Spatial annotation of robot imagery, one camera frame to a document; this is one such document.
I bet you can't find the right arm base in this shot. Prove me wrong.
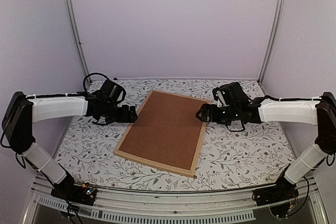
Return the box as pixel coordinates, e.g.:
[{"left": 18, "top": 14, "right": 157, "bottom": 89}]
[{"left": 251, "top": 184, "right": 299, "bottom": 219}]

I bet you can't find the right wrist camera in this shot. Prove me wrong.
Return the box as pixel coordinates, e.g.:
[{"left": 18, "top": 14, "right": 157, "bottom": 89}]
[{"left": 212, "top": 88, "right": 226, "bottom": 108}]

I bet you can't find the brown backing board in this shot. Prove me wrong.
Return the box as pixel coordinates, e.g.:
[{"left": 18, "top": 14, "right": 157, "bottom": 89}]
[{"left": 117, "top": 91, "right": 210, "bottom": 170}]

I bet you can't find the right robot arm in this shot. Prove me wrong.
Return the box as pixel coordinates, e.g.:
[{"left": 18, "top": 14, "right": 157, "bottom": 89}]
[{"left": 195, "top": 82, "right": 335, "bottom": 201}]

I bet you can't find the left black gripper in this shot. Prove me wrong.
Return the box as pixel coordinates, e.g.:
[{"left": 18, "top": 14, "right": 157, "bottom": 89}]
[{"left": 103, "top": 103, "right": 137, "bottom": 124}]

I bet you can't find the right aluminium post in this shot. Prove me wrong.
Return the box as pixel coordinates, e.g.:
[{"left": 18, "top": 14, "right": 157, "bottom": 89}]
[{"left": 258, "top": 0, "right": 285, "bottom": 85}]

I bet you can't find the wooden picture frame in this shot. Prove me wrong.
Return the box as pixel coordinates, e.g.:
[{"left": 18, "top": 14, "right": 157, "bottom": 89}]
[{"left": 113, "top": 89, "right": 213, "bottom": 179}]

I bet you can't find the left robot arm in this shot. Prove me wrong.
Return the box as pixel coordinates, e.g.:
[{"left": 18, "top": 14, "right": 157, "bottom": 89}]
[{"left": 1, "top": 77, "right": 138, "bottom": 200}]

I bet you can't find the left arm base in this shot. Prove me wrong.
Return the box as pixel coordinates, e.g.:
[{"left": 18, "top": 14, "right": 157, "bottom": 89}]
[{"left": 51, "top": 181, "right": 97, "bottom": 206}]

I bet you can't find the aluminium post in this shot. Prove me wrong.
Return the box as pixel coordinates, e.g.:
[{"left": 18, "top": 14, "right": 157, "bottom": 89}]
[
  {"left": 258, "top": 0, "right": 285, "bottom": 85},
  {"left": 64, "top": 0, "right": 89, "bottom": 76}
]

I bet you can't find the front aluminium rail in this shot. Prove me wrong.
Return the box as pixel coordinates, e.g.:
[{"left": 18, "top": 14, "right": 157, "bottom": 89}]
[{"left": 22, "top": 176, "right": 331, "bottom": 223}]

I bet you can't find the left aluminium post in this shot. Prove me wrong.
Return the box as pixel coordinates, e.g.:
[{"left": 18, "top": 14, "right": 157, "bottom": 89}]
[{"left": 64, "top": 0, "right": 89, "bottom": 76}]

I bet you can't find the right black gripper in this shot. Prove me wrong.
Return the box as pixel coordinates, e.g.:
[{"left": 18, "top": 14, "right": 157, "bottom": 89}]
[{"left": 196, "top": 104, "right": 239, "bottom": 126}]

